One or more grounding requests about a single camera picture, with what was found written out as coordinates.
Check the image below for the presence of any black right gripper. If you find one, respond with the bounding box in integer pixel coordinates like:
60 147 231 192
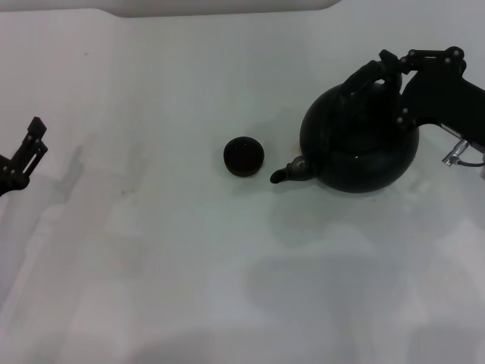
378 45 485 155

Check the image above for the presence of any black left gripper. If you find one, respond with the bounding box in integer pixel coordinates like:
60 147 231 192
0 116 49 198

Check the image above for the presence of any black round teapot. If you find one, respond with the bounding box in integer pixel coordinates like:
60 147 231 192
269 59 421 194

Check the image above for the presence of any dark brown teacup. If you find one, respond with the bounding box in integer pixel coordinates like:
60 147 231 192
223 136 266 178

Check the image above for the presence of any right wrist cable silver plug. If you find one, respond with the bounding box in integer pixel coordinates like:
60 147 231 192
440 139 485 168

